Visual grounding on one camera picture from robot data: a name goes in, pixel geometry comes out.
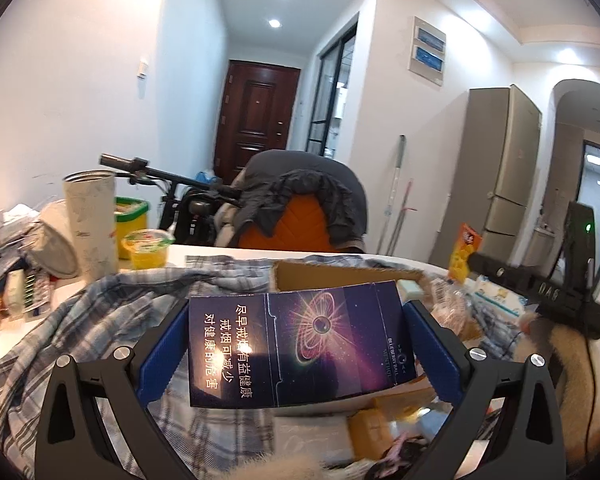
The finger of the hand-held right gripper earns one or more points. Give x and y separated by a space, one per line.
495 270

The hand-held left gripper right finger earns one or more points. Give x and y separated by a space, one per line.
430 350

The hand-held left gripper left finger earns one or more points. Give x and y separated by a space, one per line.
165 350

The clear bread packet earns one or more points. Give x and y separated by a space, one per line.
452 305

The cardboard box with pretzel print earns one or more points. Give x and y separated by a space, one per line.
330 275

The dark purple cigarette carton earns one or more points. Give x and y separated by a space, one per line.
300 340

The person's right hand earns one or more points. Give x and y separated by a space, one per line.
565 355

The person's left hand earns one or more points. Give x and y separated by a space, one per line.
285 469

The white tissue pack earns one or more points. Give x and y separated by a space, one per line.
497 297

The orange yellow snack box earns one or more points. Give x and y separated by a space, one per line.
464 255

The blue plaid cloth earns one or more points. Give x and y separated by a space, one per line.
105 320

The gold foil packet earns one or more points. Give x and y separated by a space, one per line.
375 425

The yellow jelly cup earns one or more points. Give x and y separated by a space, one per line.
147 252

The grey refrigerator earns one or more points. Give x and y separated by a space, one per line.
500 170

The yellow container with green lid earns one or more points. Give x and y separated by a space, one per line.
130 212

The black bicycle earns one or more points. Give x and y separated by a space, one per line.
190 210

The green blister pack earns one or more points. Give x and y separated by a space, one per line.
35 287

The tall white patterned tumbler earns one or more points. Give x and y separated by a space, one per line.
90 225

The pile of mixed small packets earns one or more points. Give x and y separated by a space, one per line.
10 265

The orange chair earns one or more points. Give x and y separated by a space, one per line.
300 225

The dark grey crumpled jacket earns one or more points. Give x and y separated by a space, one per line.
320 185

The chair with grey jacket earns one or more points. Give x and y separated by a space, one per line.
280 160

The black framed glass door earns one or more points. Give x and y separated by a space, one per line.
330 90

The brown wooden door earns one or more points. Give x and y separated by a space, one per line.
255 120

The white blue wall panel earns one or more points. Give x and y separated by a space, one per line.
426 50

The white wall switch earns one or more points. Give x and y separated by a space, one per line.
142 69

